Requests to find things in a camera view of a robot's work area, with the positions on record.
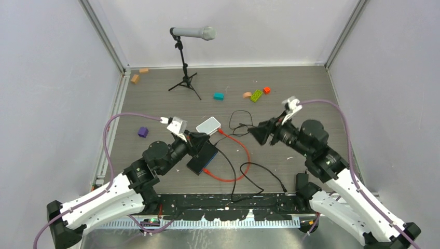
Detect black microphone tripod stand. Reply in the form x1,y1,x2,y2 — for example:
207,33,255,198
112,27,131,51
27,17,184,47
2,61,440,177
168,35,202,100

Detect peach toy block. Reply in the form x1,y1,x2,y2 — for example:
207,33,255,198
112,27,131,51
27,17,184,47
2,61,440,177
242,92,252,99

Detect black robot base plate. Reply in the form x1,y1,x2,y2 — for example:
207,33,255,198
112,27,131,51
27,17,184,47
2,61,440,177
125,192,332,223

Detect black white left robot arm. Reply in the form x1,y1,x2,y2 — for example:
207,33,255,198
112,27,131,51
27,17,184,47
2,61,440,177
47,130,210,248

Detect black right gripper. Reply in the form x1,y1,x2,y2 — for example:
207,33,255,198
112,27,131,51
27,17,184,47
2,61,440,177
247,109,312,158

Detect grey microphone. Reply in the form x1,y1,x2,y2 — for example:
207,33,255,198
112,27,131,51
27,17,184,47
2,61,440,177
170,26,217,41

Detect teal toy block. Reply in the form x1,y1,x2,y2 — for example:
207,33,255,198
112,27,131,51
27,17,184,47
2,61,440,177
213,92,225,101

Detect green lego brick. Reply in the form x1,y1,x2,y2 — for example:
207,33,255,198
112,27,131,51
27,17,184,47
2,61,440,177
250,90,264,103

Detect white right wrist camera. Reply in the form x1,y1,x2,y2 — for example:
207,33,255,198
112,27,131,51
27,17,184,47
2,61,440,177
281,96,302,125

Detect black power adapter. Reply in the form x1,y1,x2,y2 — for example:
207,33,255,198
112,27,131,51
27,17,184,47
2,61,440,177
295,173,309,192

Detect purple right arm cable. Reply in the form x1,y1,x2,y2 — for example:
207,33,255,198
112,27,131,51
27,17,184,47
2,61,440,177
297,100,422,249

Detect black ethernet cable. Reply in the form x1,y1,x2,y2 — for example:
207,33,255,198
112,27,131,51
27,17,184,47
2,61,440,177
213,146,288,203

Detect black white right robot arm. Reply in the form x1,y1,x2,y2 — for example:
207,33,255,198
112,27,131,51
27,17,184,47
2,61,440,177
248,118,421,248

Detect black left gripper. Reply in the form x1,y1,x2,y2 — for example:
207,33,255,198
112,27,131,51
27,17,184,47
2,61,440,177
160,130,209,175

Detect black network switch blue ports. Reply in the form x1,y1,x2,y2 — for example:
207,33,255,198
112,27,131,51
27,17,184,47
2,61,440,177
186,142,218,175

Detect white router box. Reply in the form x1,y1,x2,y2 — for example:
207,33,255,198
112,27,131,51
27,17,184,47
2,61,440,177
196,117,222,136

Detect purple toy block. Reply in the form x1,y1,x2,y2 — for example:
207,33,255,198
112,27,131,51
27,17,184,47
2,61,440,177
137,127,149,138

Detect red ethernet cable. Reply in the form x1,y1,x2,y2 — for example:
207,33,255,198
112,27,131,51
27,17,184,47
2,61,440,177
202,128,252,182

